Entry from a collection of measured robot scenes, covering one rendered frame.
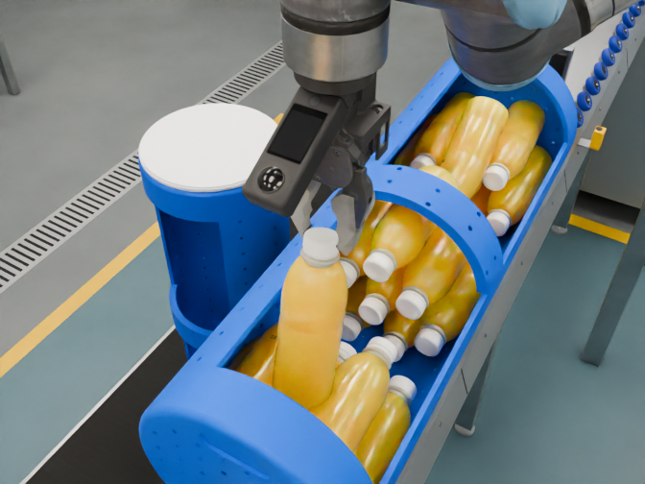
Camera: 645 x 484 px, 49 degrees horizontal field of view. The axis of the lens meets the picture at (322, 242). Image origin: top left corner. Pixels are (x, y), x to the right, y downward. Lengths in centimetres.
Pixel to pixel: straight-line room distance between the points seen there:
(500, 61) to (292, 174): 20
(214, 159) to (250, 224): 14
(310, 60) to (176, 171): 78
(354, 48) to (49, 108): 307
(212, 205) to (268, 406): 64
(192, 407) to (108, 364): 165
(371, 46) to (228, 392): 37
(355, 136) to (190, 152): 76
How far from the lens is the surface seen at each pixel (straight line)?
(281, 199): 60
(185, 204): 132
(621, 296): 222
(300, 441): 73
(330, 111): 63
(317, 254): 73
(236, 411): 74
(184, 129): 145
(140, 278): 262
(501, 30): 57
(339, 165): 66
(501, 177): 120
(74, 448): 207
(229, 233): 136
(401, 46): 390
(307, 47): 59
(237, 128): 143
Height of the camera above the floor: 185
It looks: 44 degrees down
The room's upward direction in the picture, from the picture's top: straight up
